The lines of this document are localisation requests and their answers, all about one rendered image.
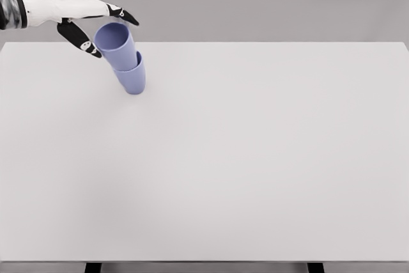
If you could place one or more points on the blue cup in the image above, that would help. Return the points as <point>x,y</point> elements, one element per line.
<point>116,47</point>
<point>131,79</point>

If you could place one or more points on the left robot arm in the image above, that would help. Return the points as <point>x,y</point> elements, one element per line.
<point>19,9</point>

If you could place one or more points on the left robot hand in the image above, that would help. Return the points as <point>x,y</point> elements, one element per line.
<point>76,6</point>

